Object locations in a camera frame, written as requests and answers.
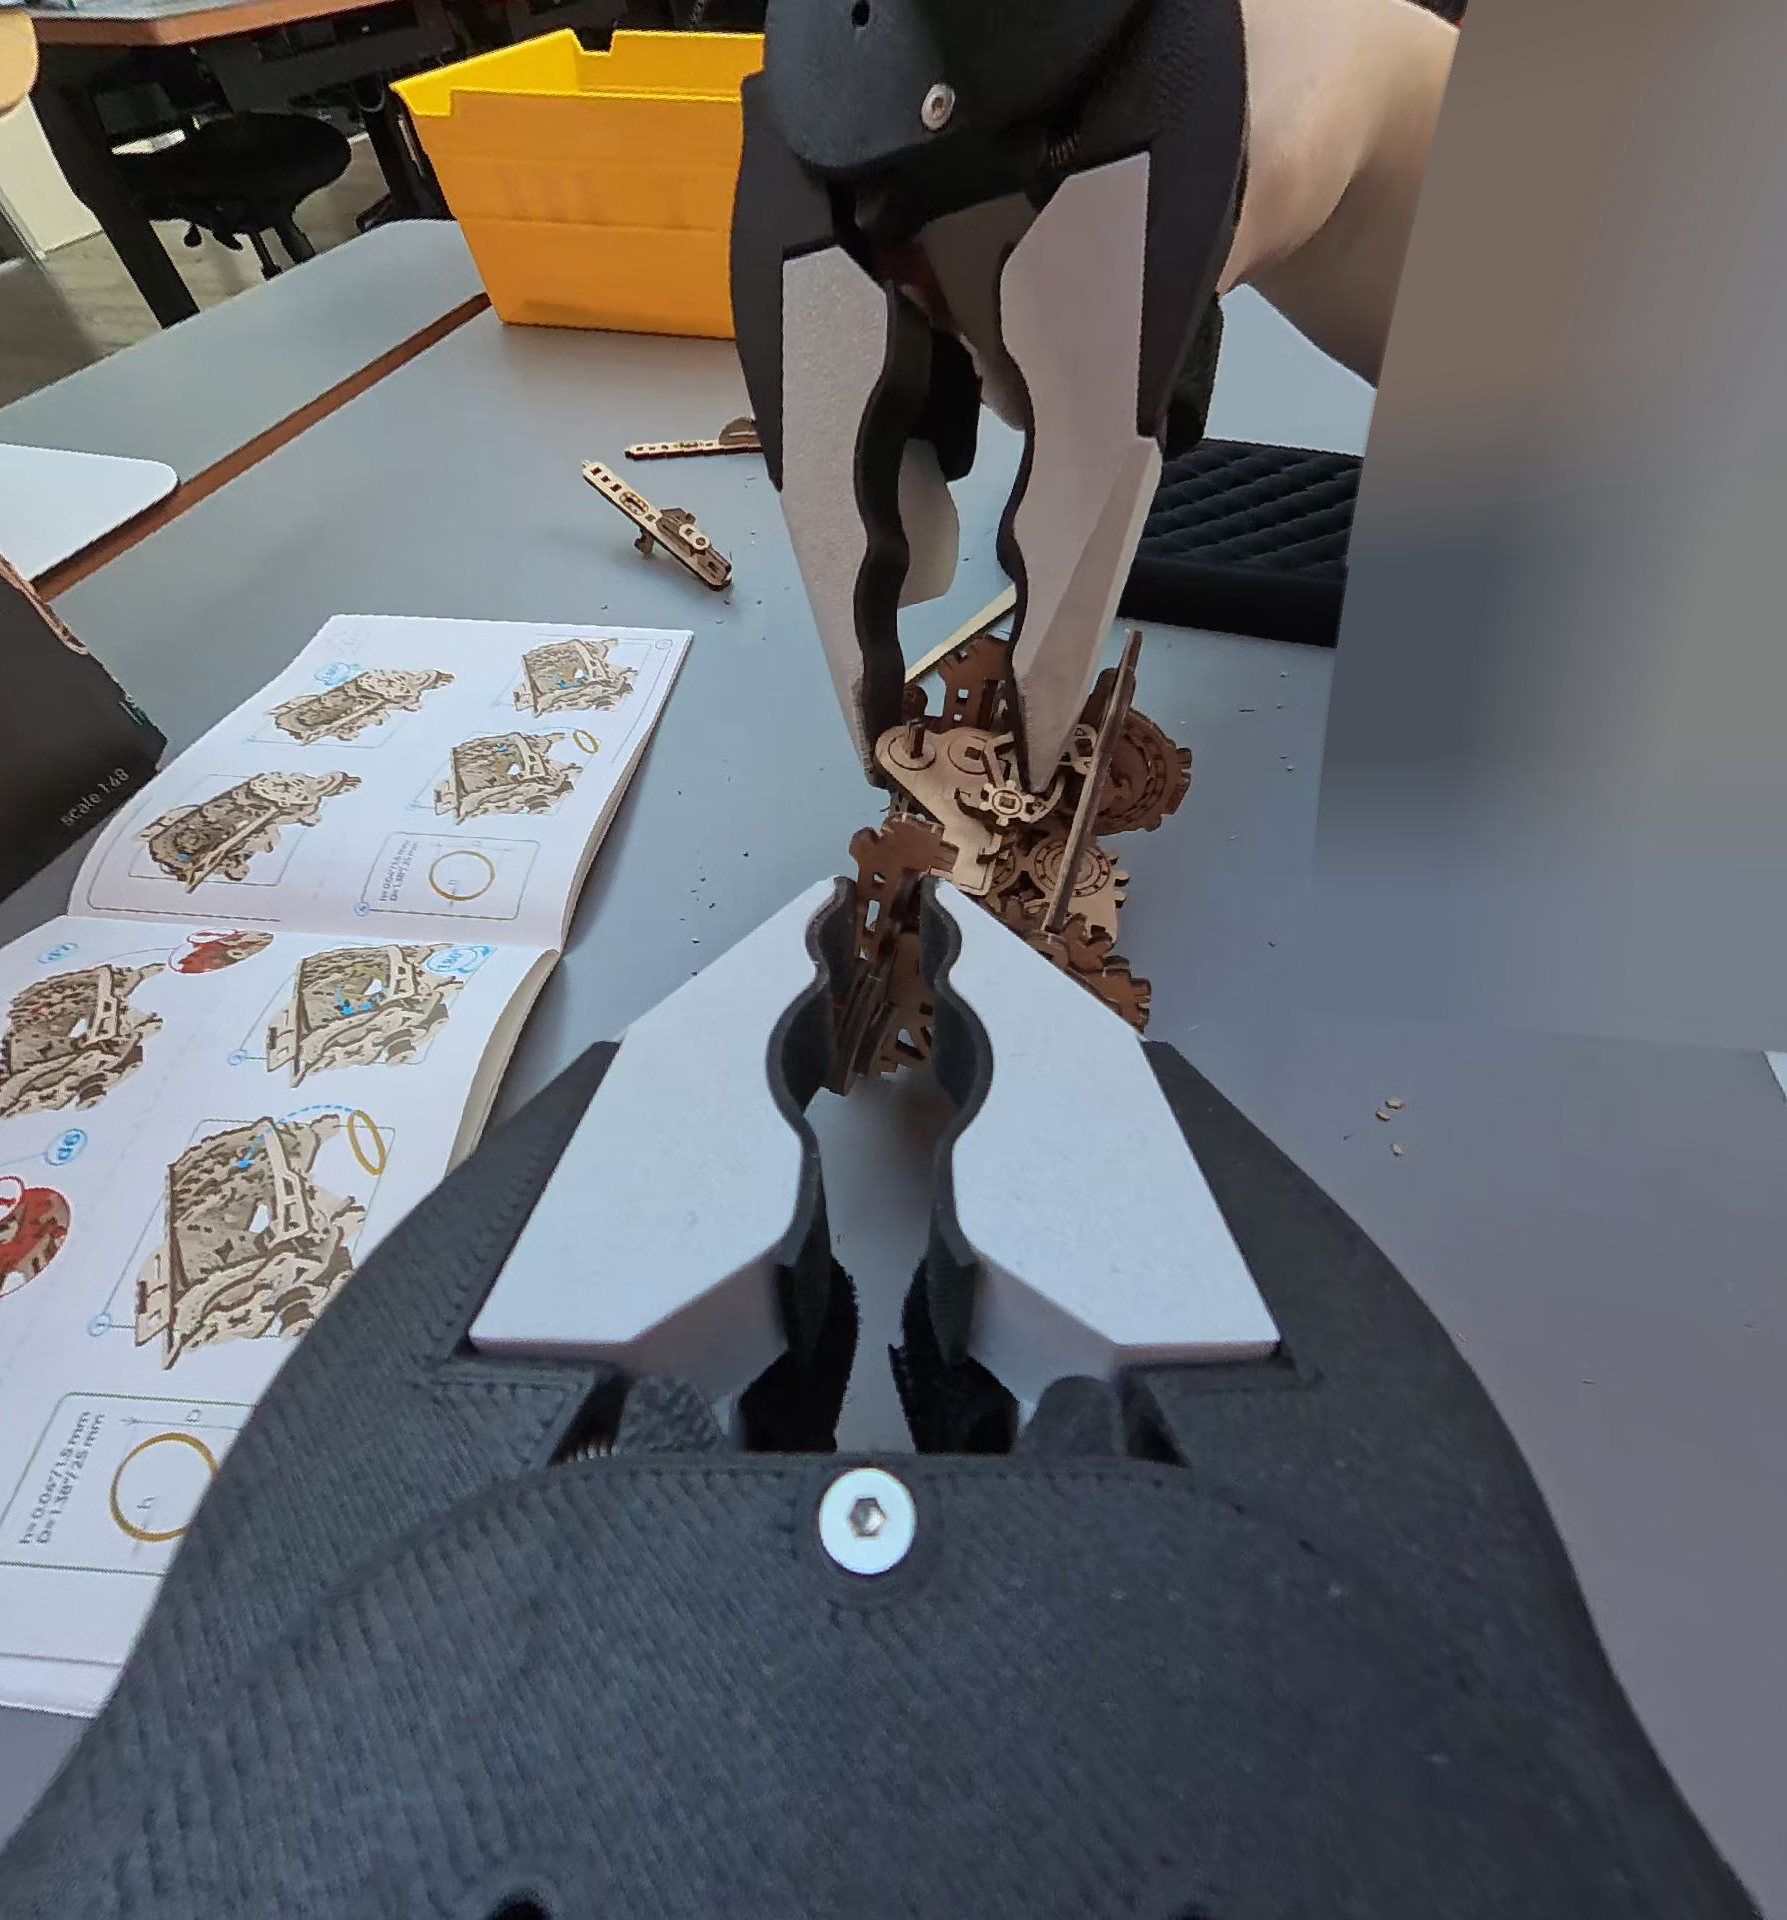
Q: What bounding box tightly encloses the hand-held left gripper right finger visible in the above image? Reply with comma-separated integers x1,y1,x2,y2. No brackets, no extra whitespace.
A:
899,876,1285,1455

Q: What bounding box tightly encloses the open instruction booklet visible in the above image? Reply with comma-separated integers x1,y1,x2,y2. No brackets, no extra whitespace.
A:
0,612,698,1724

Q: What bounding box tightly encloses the grey desk with brown edge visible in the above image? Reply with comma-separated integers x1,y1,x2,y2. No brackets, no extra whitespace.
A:
0,216,494,601

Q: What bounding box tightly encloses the wooden model part with lever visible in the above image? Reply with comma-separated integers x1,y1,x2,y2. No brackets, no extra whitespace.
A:
581,458,734,596

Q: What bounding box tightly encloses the wooden gear model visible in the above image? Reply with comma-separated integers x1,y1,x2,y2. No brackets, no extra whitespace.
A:
830,594,1188,1091

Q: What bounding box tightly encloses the white rounded board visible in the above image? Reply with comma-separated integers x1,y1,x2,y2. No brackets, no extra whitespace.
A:
0,440,186,587

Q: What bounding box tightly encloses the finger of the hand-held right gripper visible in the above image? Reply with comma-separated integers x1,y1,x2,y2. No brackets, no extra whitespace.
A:
780,226,1010,794
992,150,1170,794

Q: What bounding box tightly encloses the black model kit box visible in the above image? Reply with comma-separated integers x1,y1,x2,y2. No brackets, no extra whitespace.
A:
0,480,168,964

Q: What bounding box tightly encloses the person's right forearm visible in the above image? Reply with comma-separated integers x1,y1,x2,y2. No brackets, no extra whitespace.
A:
1218,0,1464,380

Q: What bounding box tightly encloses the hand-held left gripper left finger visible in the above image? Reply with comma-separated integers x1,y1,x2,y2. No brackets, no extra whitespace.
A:
470,881,850,1455

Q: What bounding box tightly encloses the brown desk with black legs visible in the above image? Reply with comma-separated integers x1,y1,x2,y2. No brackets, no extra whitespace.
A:
21,0,463,328

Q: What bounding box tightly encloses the yellow plastic bin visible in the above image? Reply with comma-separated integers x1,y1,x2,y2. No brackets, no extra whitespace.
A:
389,31,767,339

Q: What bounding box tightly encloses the black quilted cushion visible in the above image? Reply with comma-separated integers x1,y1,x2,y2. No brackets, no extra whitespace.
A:
1116,440,1365,653

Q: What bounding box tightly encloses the black office chair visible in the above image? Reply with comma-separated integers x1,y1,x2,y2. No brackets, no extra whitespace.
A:
126,112,354,267

